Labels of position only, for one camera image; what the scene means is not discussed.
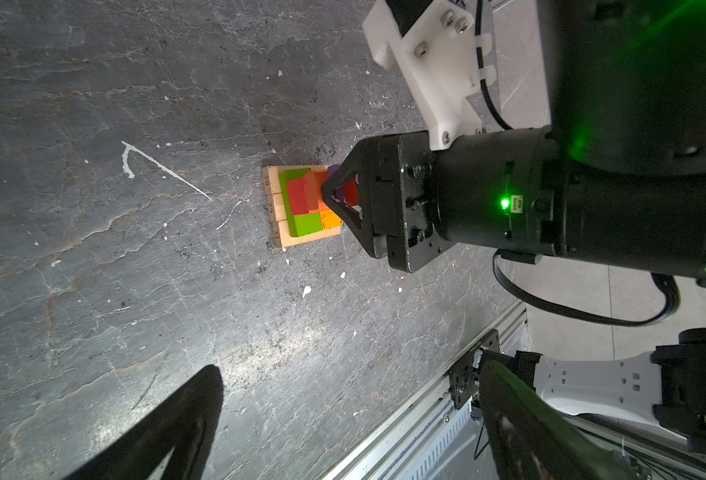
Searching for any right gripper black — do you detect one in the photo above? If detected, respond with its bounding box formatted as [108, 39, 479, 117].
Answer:
[322, 127, 563, 273]

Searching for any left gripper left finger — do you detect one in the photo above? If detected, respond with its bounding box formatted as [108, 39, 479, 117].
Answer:
[67, 365, 224, 479]

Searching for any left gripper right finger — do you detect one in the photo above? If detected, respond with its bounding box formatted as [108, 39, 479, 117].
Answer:
[479, 361, 636, 479]

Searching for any small red cube block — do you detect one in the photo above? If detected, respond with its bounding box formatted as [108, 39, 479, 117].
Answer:
[342, 178, 359, 207]

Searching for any yellow-orange wood block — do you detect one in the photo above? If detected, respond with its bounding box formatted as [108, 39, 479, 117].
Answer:
[319, 209, 344, 230]

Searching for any red arch wood block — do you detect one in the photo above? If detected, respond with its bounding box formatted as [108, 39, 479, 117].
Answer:
[287, 171, 323, 215]

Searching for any green rectangular block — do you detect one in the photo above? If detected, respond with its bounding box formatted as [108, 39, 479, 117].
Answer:
[278, 168, 323, 237]

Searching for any natural wood block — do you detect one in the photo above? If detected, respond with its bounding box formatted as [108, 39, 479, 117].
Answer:
[266, 193, 287, 223]
[272, 220, 342, 248]
[262, 165, 328, 196]

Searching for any purple small block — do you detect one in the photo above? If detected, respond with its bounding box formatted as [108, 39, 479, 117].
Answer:
[327, 164, 345, 203]

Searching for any orange-red wood block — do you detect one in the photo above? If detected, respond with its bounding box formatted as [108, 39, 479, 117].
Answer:
[307, 170, 329, 213]

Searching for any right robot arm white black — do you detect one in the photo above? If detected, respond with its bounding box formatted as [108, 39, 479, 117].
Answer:
[322, 1, 706, 324]

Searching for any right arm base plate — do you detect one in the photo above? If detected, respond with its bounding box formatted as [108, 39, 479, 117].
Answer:
[449, 329, 500, 410]

